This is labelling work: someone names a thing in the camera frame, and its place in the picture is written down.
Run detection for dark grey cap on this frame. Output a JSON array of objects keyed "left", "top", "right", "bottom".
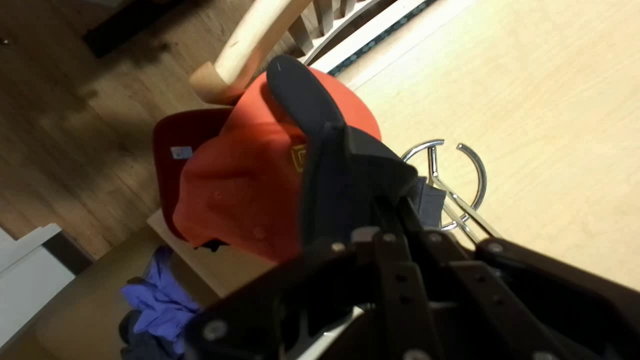
[{"left": 264, "top": 54, "right": 448, "bottom": 232}]

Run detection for purple clothing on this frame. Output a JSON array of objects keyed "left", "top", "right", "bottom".
[{"left": 119, "top": 247, "right": 201, "bottom": 357}]

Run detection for orange cap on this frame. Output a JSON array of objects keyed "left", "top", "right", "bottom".
[{"left": 149, "top": 66, "right": 386, "bottom": 264}]

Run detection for metal wire cap stand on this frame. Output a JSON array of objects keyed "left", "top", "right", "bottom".
[{"left": 398, "top": 138, "right": 497, "bottom": 247}]

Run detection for brown armchair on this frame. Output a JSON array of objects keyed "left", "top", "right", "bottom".
[{"left": 0, "top": 213, "right": 282, "bottom": 360}]

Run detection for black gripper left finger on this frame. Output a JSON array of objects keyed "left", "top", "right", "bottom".
[{"left": 300, "top": 124, "right": 444, "bottom": 360}]

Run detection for black clothing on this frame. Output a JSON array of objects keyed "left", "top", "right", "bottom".
[{"left": 118, "top": 312, "right": 195, "bottom": 360}]

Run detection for wooden chair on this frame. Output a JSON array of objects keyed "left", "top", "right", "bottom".
[{"left": 188, "top": 0, "right": 395, "bottom": 106}]

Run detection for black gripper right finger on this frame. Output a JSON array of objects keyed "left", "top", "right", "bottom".
[{"left": 398, "top": 191, "right": 583, "bottom": 360}]

